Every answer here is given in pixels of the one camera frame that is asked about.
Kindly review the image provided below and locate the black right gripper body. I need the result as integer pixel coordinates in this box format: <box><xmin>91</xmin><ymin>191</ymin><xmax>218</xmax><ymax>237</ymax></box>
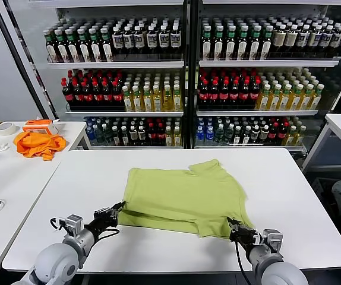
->
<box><xmin>229</xmin><ymin>224</ymin><xmax>261</xmax><ymax>246</ymax></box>

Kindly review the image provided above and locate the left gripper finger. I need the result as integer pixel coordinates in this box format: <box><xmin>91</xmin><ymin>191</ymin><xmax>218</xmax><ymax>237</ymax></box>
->
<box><xmin>107</xmin><ymin>201</ymin><xmax>127</xmax><ymax>212</ymax></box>
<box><xmin>112</xmin><ymin>204</ymin><xmax>127</xmax><ymax>219</ymax></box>

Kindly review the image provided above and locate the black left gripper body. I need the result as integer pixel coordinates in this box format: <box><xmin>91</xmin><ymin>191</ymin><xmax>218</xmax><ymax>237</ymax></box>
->
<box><xmin>93</xmin><ymin>207</ymin><xmax>119</xmax><ymax>231</ymax></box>

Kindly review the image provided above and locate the green T-shirt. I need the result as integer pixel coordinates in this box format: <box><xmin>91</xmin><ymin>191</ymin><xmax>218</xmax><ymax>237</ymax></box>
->
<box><xmin>118</xmin><ymin>159</ymin><xmax>256</xmax><ymax>239</ymax></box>

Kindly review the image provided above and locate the crumpled orange cloth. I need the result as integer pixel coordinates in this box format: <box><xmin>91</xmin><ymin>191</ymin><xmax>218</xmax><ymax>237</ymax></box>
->
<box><xmin>12</xmin><ymin>131</ymin><xmax>67</xmax><ymax>162</ymax></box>

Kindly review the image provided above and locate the orange and white box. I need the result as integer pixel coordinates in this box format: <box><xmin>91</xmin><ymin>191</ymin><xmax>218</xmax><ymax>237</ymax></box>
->
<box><xmin>21</xmin><ymin>119</ymin><xmax>59</xmax><ymax>136</ymax></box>

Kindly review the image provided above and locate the beige tape roll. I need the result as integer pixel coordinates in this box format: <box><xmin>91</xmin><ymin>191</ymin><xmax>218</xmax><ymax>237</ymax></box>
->
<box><xmin>0</xmin><ymin>121</ymin><xmax>18</xmax><ymax>137</ymax></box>

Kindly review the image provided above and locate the dark bottle green cap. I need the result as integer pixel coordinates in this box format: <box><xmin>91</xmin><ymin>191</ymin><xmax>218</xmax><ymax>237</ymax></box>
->
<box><xmin>44</xmin><ymin>28</ymin><xmax>59</xmax><ymax>64</ymax></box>
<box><xmin>249</xmin><ymin>25</ymin><xmax>262</xmax><ymax>61</ymax></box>
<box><xmin>237</xmin><ymin>25</ymin><xmax>250</xmax><ymax>61</ymax></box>
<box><xmin>260</xmin><ymin>25</ymin><xmax>274</xmax><ymax>61</ymax></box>
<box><xmin>65</xmin><ymin>28</ymin><xmax>80</xmax><ymax>63</ymax></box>
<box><xmin>88</xmin><ymin>27</ymin><xmax>103</xmax><ymax>63</ymax></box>
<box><xmin>54</xmin><ymin>28</ymin><xmax>70</xmax><ymax>64</ymax></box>
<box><xmin>225</xmin><ymin>25</ymin><xmax>237</xmax><ymax>61</ymax></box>
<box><xmin>213</xmin><ymin>25</ymin><xmax>225</xmax><ymax>61</ymax></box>
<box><xmin>100</xmin><ymin>27</ymin><xmax>114</xmax><ymax>62</ymax></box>
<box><xmin>77</xmin><ymin>27</ymin><xmax>91</xmax><ymax>63</ymax></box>
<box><xmin>201</xmin><ymin>25</ymin><xmax>213</xmax><ymax>61</ymax></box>

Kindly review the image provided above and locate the dark bottle blue white label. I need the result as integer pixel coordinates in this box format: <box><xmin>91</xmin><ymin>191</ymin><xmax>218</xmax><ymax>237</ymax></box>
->
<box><xmin>158</xmin><ymin>25</ymin><xmax>171</xmax><ymax>62</ymax></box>
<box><xmin>318</xmin><ymin>25</ymin><xmax>334</xmax><ymax>58</ymax></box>
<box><xmin>307</xmin><ymin>25</ymin><xmax>323</xmax><ymax>59</ymax></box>
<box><xmin>112</xmin><ymin>26</ymin><xmax>124</xmax><ymax>62</ymax></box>
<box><xmin>169</xmin><ymin>25</ymin><xmax>182</xmax><ymax>62</ymax></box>
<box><xmin>329</xmin><ymin>26</ymin><xmax>341</xmax><ymax>58</ymax></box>
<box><xmin>295</xmin><ymin>24</ymin><xmax>311</xmax><ymax>59</ymax></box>
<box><xmin>146</xmin><ymin>26</ymin><xmax>159</xmax><ymax>62</ymax></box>
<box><xmin>122</xmin><ymin>26</ymin><xmax>135</xmax><ymax>62</ymax></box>
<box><xmin>133</xmin><ymin>26</ymin><xmax>146</xmax><ymax>62</ymax></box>

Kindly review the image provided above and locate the glass drinks display cabinet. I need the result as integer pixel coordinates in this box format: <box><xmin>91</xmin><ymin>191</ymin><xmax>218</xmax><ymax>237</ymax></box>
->
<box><xmin>2</xmin><ymin>0</ymin><xmax>341</xmax><ymax>152</ymax></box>

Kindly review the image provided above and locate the dark bottle beige label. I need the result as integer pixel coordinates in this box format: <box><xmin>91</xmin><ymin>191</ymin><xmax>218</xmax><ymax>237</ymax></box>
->
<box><xmin>283</xmin><ymin>24</ymin><xmax>299</xmax><ymax>59</ymax></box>
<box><xmin>271</xmin><ymin>24</ymin><xmax>288</xmax><ymax>59</ymax></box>

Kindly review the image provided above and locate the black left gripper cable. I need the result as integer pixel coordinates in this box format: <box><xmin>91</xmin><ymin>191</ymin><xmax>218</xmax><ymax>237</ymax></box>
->
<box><xmin>98</xmin><ymin>226</ymin><xmax>121</xmax><ymax>242</ymax></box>

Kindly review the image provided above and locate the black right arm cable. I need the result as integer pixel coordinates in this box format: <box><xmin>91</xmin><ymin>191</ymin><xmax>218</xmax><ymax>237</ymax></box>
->
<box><xmin>233</xmin><ymin>239</ymin><xmax>253</xmax><ymax>274</ymax></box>

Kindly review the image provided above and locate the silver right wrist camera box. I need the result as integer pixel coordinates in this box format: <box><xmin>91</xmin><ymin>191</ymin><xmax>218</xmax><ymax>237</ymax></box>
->
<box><xmin>261</xmin><ymin>228</ymin><xmax>284</xmax><ymax>247</ymax></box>

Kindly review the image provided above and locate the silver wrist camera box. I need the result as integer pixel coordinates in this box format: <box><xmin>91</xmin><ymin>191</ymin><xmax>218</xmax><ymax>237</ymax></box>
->
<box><xmin>65</xmin><ymin>214</ymin><xmax>84</xmax><ymax>237</ymax></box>
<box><xmin>261</xmin><ymin>228</ymin><xmax>284</xmax><ymax>247</ymax></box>

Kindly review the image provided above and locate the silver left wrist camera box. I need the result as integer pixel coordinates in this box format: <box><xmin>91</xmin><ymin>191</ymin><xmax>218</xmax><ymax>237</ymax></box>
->
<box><xmin>65</xmin><ymin>214</ymin><xmax>84</xmax><ymax>237</ymax></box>

